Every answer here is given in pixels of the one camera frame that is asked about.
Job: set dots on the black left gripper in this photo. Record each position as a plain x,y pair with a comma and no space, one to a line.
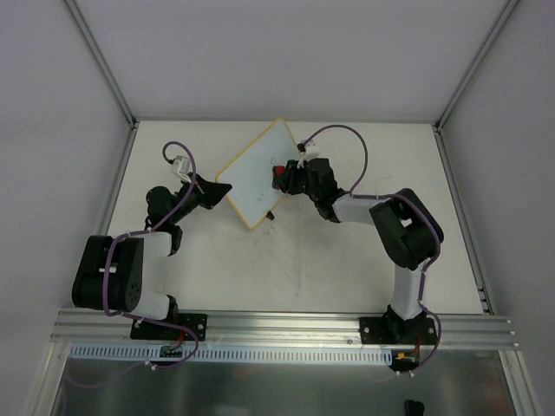
204,192

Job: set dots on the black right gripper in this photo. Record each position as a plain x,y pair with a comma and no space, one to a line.
297,177

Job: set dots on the yellow framed whiteboard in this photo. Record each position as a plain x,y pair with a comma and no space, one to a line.
250,173

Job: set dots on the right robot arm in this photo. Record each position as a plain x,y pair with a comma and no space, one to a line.
410,235

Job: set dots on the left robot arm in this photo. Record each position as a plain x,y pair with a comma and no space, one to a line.
111,272

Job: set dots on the black object at bottom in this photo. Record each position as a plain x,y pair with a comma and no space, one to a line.
414,408

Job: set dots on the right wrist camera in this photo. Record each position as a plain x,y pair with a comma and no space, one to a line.
308,150

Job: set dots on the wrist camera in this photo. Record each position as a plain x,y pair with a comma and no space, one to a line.
181,167
308,150

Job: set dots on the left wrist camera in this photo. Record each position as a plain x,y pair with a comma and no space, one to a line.
181,167

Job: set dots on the right aluminium frame post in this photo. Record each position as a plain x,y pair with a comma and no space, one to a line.
486,45

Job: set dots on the aluminium frame post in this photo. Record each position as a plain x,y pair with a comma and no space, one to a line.
92,46
486,45

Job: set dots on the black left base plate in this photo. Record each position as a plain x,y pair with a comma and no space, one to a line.
187,324

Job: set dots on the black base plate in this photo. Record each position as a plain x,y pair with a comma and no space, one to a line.
187,324
375,331

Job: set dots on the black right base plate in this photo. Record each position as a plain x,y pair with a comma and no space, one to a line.
375,331

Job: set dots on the white slotted cable duct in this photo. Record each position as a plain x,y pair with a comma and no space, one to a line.
231,354

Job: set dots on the aluminium mounting rail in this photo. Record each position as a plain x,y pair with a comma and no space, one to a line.
273,329

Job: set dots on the left aluminium frame post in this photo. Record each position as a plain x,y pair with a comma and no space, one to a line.
92,46

